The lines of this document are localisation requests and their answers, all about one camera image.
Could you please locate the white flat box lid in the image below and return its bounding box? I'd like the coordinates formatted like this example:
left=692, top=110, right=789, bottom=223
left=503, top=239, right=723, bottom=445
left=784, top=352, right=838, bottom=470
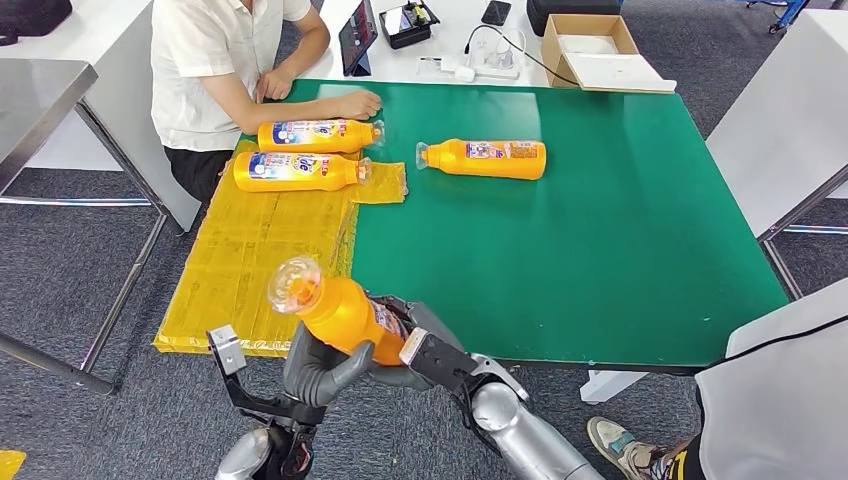
left=563, top=52, right=678, bottom=95

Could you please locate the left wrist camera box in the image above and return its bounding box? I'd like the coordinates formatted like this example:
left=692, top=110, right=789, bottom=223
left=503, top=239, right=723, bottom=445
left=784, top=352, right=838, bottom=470
left=206, top=324, right=293, bottom=415

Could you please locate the blue metal cart frame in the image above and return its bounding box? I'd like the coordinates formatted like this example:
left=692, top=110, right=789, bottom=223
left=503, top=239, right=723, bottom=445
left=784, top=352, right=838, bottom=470
left=745, top=0, right=813, bottom=36

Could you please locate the steel table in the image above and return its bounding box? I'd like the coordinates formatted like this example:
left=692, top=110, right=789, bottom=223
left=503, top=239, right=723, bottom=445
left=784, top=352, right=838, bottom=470
left=0, top=59, right=167, bottom=397

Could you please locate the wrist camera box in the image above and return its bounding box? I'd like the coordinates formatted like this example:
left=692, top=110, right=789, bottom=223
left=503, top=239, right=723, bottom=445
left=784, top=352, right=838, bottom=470
left=206, top=324, right=293, bottom=415
left=399, top=326, right=480, bottom=392

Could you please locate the brown cardboard box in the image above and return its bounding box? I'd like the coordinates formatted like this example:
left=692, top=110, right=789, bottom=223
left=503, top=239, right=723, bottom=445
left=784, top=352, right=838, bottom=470
left=540, top=14, right=641, bottom=89

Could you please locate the yellow floor marker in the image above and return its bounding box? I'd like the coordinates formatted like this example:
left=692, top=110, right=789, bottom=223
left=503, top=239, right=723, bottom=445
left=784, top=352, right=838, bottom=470
left=0, top=450, right=28, bottom=480

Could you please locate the orange detergent bottle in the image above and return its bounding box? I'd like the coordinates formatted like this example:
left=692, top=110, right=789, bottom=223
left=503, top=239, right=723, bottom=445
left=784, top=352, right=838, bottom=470
left=415, top=138, right=548, bottom=181
left=267, top=256, right=412, bottom=368
left=256, top=119, right=386, bottom=155
left=232, top=150, right=374, bottom=194

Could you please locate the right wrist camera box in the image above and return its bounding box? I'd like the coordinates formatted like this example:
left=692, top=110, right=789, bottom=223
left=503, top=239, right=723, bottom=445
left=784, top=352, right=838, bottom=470
left=399, top=326, right=480, bottom=392

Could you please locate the black smartphone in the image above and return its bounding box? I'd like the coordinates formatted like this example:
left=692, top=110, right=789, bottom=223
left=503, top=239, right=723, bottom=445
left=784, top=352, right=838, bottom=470
left=480, top=0, right=513, bottom=28

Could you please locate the white power strip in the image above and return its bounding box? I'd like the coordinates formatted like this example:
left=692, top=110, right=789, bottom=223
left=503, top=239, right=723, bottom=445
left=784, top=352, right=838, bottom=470
left=415, top=42, right=521, bottom=81

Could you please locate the white table leg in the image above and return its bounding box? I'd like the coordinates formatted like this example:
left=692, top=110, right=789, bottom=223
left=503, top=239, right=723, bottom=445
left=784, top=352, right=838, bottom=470
left=579, top=370, right=651, bottom=405

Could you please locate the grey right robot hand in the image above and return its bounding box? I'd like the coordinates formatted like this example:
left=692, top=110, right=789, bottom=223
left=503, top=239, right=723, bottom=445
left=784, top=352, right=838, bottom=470
left=369, top=294, right=468, bottom=349

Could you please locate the black cable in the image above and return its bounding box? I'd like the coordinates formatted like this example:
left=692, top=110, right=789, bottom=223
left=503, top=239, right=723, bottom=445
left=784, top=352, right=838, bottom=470
left=463, top=24, right=580, bottom=88

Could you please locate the person's left hand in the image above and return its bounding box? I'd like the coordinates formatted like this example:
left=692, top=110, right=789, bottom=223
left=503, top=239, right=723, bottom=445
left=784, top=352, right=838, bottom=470
left=254, top=66, right=295, bottom=103

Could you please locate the black tray with small items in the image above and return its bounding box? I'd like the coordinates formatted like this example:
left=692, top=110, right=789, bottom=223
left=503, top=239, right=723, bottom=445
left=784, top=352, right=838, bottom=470
left=378, top=0, right=442, bottom=51

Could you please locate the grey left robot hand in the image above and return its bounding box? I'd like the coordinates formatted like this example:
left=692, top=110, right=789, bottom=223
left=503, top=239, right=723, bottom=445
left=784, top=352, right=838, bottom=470
left=283, top=322, right=377, bottom=409

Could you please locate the person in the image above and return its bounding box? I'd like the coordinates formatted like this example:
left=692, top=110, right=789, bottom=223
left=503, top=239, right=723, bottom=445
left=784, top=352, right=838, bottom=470
left=150, top=0, right=384, bottom=203
left=586, top=278, right=848, bottom=480

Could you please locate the black tablet on stand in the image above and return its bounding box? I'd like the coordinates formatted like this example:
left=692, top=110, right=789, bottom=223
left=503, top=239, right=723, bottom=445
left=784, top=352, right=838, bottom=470
left=338, top=0, right=380, bottom=78

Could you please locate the person's right hand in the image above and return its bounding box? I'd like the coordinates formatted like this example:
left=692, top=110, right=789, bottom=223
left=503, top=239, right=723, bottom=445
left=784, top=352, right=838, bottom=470
left=337, top=89, right=384, bottom=122

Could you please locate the yellow taped cardboard sheet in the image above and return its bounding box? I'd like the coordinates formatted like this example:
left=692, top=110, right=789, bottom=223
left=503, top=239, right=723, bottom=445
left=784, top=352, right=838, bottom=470
left=152, top=139, right=409, bottom=359

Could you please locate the black bag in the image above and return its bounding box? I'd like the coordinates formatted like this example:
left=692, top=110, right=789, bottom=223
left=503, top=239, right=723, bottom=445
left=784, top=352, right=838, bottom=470
left=0, top=0, right=74, bottom=48

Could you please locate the white table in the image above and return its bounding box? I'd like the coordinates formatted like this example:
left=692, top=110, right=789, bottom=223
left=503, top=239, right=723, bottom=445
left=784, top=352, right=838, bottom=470
left=704, top=9, right=848, bottom=303
left=0, top=0, right=202, bottom=234

